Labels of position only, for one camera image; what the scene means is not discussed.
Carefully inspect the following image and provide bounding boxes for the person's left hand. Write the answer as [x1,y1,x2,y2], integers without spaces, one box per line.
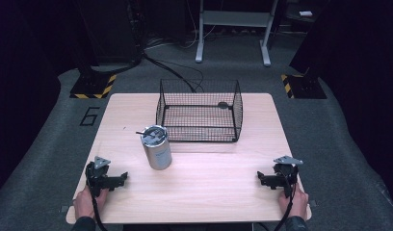
[72,185,110,221]

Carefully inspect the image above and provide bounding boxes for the black floor cable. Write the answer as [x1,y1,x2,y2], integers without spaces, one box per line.
[142,51,205,94]

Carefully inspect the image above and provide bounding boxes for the black yellow striped base plate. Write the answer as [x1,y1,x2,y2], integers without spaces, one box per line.
[69,73,118,100]
[279,73,328,100]

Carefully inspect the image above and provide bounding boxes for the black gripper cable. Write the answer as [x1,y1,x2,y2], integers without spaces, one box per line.
[90,191,109,231]
[273,165,298,231]

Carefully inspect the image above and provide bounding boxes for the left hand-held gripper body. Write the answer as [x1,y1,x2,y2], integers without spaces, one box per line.
[85,155,121,198]

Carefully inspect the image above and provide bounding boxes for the white metal stand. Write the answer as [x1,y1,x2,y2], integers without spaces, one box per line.
[195,0,279,67]

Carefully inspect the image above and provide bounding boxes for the silver metal can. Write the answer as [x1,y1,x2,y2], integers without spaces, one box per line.
[135,124,173,171]

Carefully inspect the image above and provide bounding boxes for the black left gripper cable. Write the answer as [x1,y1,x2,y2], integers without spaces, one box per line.
[90,191,109,231]

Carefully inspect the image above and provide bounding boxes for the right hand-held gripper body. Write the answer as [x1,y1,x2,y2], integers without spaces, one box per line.
[269,155,304,198]

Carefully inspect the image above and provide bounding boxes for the black wire mesh basket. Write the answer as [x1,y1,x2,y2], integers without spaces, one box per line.
[155,78,245,143]

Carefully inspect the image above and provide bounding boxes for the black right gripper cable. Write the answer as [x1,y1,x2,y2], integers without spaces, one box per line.
[273,165,298,231]

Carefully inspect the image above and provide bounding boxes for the person's right hand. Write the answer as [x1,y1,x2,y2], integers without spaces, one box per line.
[277,183,310,221]

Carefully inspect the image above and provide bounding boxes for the dark stand column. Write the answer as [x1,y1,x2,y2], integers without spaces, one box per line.
[72,0,144,76]

